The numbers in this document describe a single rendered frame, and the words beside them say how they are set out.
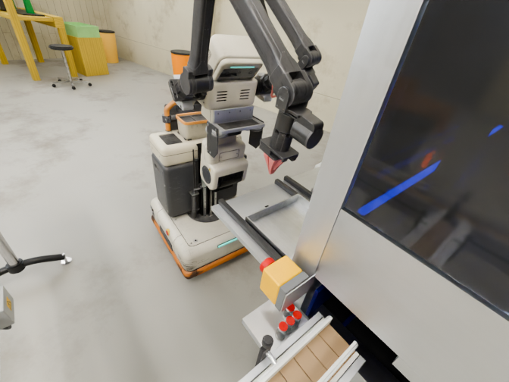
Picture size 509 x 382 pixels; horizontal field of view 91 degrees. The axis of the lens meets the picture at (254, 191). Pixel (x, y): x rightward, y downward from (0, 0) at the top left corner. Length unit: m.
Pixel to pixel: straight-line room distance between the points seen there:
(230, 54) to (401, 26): 0.82
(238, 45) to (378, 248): 0.96
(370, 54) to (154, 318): 1.59
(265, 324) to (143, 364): 1.02
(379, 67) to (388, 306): 0.38
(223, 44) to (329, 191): 0.83
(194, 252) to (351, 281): 1.18
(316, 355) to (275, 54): 0.65
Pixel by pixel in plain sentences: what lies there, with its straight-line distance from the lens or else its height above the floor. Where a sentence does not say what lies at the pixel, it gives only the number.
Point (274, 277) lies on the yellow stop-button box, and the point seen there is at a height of 1.03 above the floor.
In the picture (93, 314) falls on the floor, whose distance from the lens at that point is 1.81.
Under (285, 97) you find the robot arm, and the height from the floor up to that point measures 1.32.
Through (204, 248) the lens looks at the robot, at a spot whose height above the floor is 0.27.
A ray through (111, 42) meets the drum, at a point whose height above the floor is 0.48.
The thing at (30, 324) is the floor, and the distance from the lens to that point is 1.92.
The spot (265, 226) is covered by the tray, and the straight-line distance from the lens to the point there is 0.87.
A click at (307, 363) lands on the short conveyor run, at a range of 0.61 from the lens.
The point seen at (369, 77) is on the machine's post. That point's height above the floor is 1.42.
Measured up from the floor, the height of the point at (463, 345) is 1.13.
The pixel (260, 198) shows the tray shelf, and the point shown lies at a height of 0.88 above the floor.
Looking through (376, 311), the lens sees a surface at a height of 1.07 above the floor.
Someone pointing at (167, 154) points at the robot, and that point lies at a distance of 1.50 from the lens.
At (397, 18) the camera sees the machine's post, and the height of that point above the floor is 1.49.
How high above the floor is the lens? 1.47
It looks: 35 degrees down
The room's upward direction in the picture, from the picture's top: 8 degrees clockwise
